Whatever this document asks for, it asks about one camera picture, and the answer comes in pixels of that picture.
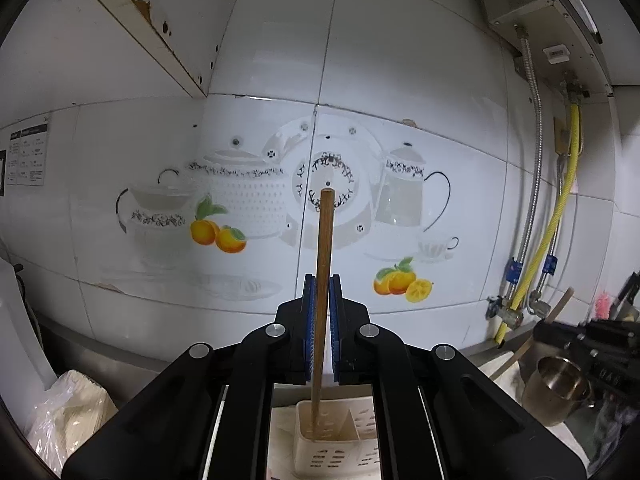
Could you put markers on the wall notice sticker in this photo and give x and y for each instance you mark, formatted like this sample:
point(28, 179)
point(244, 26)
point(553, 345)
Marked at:
point(26, 154)

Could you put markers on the pink bottle brush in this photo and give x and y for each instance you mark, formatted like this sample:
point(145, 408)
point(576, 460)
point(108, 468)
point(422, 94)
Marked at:
point(603, 305)

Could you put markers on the bagged beige box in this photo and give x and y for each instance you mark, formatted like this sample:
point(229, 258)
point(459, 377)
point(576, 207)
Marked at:
point(72, 411)

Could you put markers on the steel cup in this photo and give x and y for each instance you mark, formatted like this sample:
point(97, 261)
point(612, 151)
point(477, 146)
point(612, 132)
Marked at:
point(555, 390)

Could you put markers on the beige plastic utensil holder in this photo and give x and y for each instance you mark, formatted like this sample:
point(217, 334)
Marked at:
point(343, 444)

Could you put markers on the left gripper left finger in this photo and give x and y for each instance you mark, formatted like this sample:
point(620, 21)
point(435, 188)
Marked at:
point(294, 357)

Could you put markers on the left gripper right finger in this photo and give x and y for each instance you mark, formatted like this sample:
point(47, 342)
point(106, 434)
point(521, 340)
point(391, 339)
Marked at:
point(346, 317)

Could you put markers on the white water heater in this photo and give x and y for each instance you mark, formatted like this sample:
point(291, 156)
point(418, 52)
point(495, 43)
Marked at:
point(564, 41)

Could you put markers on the white cutting board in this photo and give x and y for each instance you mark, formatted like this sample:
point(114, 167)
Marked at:
point(25, 372)

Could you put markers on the wooden chopstick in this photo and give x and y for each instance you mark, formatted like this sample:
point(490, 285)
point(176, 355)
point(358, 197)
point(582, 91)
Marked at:
point(518, 354)
point(324, 255)

